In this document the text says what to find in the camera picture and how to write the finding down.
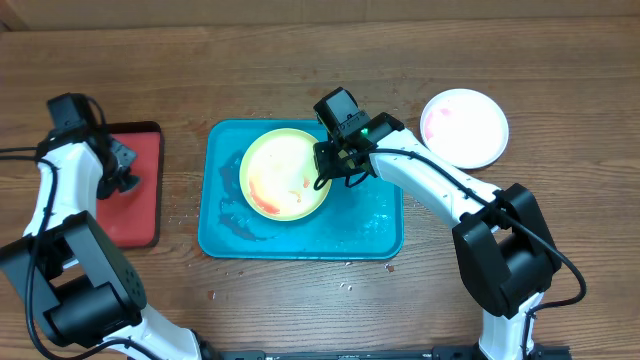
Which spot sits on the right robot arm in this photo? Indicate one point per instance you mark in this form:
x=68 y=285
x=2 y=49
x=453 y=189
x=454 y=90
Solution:
x=505 y=252

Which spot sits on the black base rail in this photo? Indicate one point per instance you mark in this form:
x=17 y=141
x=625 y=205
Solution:
x=436 y=353

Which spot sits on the white plate with red stain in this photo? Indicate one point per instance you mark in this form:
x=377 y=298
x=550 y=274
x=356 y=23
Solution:
x=464 y=127

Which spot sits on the dark red tray with water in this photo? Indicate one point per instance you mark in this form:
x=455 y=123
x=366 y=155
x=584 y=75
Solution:
x=132 y=219

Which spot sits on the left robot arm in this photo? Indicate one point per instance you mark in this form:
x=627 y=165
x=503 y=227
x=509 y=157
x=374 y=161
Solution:
x=77 y=287

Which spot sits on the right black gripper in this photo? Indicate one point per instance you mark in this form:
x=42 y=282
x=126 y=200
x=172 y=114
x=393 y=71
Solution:
x=329 y=163

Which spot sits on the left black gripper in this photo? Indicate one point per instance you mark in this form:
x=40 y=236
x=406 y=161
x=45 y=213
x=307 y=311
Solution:
x=127 y=152

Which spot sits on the yellow-green plate with red stain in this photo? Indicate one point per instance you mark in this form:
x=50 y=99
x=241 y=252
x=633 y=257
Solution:
x=277 y=175

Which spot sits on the teal plastic serving tray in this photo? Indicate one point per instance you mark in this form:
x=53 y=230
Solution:
x=361 y=223

